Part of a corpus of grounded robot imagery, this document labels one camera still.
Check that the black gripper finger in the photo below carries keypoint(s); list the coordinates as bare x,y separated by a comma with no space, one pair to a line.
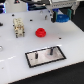
54,17
69,12

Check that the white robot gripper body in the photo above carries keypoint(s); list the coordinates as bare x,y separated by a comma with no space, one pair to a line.
73,4

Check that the red gear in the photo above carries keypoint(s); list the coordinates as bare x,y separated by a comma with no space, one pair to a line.
40,32

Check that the blue gear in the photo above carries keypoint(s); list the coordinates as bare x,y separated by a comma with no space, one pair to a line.
62,18

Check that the right metal peg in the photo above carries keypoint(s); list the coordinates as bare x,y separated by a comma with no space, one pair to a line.
51,51

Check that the beige connector block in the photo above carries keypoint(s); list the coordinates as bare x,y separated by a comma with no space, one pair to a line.
18,27

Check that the white container at back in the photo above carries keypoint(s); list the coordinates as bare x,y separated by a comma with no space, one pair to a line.
12,6

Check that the black-framed peg base plate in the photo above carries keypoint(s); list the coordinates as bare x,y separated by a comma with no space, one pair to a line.
44,56

